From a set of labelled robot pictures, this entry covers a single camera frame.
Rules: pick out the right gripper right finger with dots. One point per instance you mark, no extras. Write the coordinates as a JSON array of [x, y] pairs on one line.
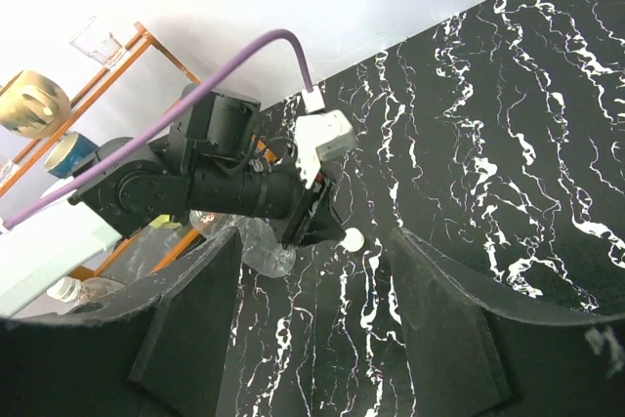
[[478, 348]]

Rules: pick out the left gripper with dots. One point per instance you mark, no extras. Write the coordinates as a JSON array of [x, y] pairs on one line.
[[314, 218]]

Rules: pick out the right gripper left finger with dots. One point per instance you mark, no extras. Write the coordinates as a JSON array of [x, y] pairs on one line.
[[156, 347]]

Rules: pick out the white bottle cap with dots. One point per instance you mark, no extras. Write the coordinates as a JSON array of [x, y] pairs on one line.
[[66, 290], [353, 240]]

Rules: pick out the clear plastic bottle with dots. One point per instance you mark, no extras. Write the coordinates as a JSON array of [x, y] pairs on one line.
[[260, 250], [92, 289]]

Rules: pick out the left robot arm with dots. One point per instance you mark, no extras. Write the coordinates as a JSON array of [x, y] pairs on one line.
[[209, 161]]

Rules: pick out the yellow ceramic mug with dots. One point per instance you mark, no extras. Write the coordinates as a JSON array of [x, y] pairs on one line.
[[164, 222]]

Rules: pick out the blue ceramic mug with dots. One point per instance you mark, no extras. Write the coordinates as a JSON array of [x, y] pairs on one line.
[[69, 151]]

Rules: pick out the clear drinking glass left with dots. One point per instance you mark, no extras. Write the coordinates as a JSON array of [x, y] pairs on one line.
[[8, 168]]

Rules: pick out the clear drinking glass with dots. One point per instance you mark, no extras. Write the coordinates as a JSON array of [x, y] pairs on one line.
[[95, 40], [8, 168]]

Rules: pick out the clear drinking glass right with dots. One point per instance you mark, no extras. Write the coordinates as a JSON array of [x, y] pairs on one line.
[[95, 40]]

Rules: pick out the beige ceramic mug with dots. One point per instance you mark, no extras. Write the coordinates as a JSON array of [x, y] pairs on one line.
[[33, 106]]

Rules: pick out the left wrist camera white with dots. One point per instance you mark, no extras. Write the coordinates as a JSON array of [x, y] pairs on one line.
[[320, 138]]

